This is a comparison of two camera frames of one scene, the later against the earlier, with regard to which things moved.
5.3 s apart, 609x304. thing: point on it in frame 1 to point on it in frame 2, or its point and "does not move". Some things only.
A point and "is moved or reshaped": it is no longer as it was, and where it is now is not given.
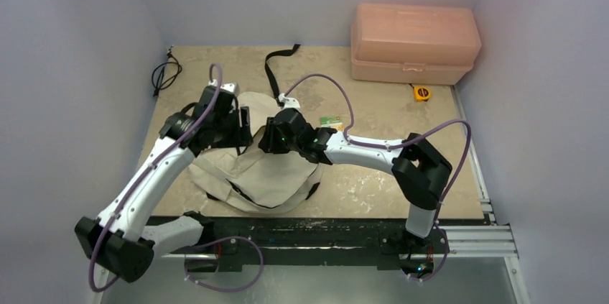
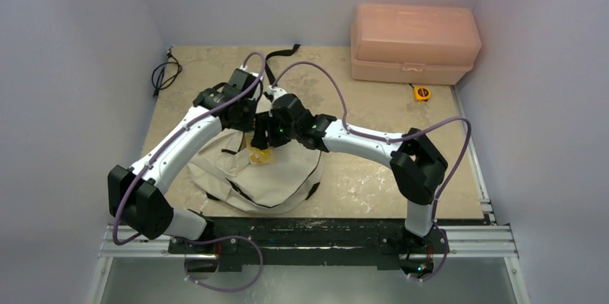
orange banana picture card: (335, 122) is moved or reshaped
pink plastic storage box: (414, 44) does not move
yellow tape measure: (421, 93) does not move
